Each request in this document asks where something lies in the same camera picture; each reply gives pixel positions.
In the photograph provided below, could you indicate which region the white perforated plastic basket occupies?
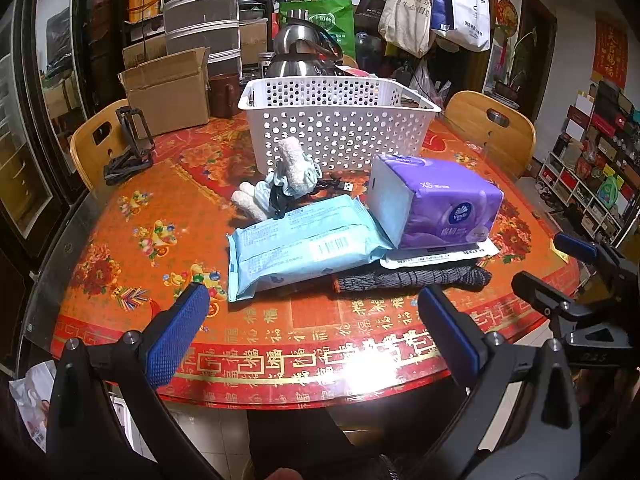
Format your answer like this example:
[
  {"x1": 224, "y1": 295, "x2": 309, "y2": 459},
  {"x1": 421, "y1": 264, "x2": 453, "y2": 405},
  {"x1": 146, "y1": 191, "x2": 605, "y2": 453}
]
[{"x1": 239, "y1": 76, "x2": 440, "y2": 174}]

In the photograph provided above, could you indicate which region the purple tissue pack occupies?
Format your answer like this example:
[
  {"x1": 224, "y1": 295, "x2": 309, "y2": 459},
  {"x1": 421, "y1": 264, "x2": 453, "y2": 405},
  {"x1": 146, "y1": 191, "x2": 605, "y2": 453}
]
[{"x1": 367, "y1": 155, "x2": 503, "y2": 250}]

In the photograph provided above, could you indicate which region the open cardboard box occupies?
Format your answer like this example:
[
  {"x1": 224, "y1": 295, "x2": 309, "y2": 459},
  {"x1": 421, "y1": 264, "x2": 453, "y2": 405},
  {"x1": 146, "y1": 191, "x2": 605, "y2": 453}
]
[{"x1": 118, "y1": 47, "x2": 209, "y2": 136}]

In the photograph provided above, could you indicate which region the green shopping bag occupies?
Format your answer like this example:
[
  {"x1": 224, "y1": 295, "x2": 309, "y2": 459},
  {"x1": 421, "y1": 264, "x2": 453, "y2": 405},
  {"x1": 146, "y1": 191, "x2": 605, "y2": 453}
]
[{"x1": 279, "y1": 0, "x2": 356, "y2": 58}]

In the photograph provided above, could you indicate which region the beige canvas tote bag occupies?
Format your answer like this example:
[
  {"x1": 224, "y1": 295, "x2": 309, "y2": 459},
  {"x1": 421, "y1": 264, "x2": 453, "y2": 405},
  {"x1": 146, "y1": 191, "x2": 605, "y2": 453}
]
[{"x1": 378, "y1": 0, "x2": 433, "y2": 58}]

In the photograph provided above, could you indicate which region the grey knitted glove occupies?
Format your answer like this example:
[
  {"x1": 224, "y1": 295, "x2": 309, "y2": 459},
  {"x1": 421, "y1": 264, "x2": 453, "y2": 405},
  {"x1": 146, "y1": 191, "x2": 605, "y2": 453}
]
[{"x1": 333, "y1": 260, "x2": 492, "y2": 294}]

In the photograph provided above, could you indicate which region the light blue wipes pack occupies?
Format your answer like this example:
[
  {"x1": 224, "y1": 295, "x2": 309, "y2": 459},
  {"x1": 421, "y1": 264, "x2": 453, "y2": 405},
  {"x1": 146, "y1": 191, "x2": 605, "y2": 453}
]
[{"x1": 228, "y1": 195, "x2": 393, "y2": 302}]

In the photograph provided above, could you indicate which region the white blue shopping bag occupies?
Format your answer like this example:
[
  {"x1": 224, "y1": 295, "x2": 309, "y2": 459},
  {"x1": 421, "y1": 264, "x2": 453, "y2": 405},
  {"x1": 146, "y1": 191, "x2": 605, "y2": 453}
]
[{"x1": 431, "y1": 0, "x2": 491, "y2": 52}]

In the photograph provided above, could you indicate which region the left wooden chair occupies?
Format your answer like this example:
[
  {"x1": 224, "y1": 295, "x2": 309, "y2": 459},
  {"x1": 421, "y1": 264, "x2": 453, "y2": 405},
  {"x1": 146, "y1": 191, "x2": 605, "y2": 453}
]
[{"x1": 70, "y1": 99, "x2": 129, "y2": 192}]

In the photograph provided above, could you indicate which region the black usb cable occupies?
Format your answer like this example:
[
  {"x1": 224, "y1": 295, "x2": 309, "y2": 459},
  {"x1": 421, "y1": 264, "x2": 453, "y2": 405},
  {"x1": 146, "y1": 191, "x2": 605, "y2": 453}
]
[{"x1": 269, "y1": 179, "x2": 355, "y2": 219}]

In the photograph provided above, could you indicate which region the grey plastic drawer tower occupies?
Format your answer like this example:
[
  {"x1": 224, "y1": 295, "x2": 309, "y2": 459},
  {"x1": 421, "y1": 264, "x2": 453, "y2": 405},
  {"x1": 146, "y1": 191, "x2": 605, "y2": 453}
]
[{"x1": 163, "y1": 0, "x2": 242, "y2": 77}]

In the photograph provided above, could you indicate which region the dark glass cabinet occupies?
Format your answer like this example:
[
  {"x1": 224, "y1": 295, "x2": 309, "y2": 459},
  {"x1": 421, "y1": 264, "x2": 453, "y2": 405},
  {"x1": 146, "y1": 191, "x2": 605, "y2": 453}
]
[{"x1": 1, "y1": 0, "x2": 126, "y2": 263}]

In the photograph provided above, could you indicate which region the stainless steel kettle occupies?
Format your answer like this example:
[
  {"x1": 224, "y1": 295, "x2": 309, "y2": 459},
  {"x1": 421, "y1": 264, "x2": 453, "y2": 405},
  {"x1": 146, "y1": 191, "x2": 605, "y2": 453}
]
[{"x1": 266, "y1": 9, "x2": 343, "y2": 78}]

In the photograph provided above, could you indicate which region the wooden chair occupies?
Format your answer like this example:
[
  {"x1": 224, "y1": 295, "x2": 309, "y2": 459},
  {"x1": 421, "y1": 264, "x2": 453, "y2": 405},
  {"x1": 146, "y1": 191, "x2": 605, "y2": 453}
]
[
  {"x1": 444, "y1": 90, "x2": 536, "y2": 181},
  {"x1": 70, "y1": 99, "x2": 129, "y2": 192}
]

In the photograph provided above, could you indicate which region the brown mug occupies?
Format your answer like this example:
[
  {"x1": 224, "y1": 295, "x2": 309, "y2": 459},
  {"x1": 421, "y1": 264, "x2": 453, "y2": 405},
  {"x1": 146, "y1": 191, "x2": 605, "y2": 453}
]
[{"x1": 208, "y1": 74, "x2": 241, "y2": 119}]

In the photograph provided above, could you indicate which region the white plush bunny toy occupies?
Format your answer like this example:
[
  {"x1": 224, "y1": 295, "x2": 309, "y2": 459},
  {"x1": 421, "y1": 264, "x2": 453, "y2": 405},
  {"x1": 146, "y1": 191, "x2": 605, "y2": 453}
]
[{"x1": 231, "y1": 136, "x2": 322, "y2": 222}]

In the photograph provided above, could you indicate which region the white printed plastic bag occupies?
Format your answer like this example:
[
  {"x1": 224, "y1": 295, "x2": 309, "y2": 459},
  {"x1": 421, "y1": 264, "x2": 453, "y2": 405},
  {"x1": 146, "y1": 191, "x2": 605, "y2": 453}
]
[{"x1": 380, "y1": 238, "x2": 499, "y2": 270}]

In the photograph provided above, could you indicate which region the shelf with boxes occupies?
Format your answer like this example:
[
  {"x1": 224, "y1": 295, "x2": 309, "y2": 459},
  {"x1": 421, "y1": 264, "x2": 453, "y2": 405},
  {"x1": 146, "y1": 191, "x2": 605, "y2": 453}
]
[{"x1": 537, "y1": 80, "x2": 639, "y2": 246}]

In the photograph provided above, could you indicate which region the right wooden chair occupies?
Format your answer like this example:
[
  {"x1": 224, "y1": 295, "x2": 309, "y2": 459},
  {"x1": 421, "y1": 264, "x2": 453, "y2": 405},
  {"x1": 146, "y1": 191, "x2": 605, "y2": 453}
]
[{"x1": 444, "y1": 90, "x2": 536, "y2": 181}]

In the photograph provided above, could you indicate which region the red wall scroll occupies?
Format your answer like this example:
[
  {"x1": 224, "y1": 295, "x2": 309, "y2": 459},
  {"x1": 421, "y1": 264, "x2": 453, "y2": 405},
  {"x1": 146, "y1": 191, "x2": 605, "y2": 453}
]
[{"x1": 591, "y1": 18, "x2": 628, "y2": 90}]

